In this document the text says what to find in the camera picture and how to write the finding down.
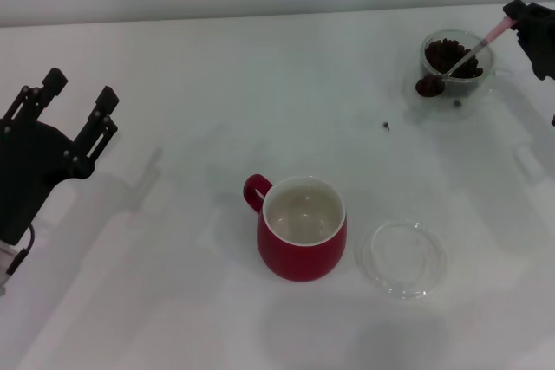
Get red ceramic mug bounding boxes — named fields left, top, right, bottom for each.
left=242, top=173, right=349, bottom=283

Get clear glass cup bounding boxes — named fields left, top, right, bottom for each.
left=420, top=29, right=513, bottom=101

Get clear glass saucer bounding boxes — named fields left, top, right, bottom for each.
left=402, top=70, right=500, bottom=123

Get small clear glass dish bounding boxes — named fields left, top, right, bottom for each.
left=357, top=218, right=447, bottom=301

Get coffee beans pile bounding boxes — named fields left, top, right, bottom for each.
left=423, top=38, right=485, bottom=81

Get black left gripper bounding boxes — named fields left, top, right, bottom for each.
left=0, top=67, right=121, bottom=246

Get scooped coffee beans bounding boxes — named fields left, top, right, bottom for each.
left=415, top=74, right=447, bottom=98

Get pink handled metal spoon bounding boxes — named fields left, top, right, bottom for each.
left=415, top=16, right=518, bottom=98

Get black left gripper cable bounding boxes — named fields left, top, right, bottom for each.
left=7, top=224, right=38, bottom=276

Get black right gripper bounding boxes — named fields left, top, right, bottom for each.
left=502, top=0, right=555, bottom=81

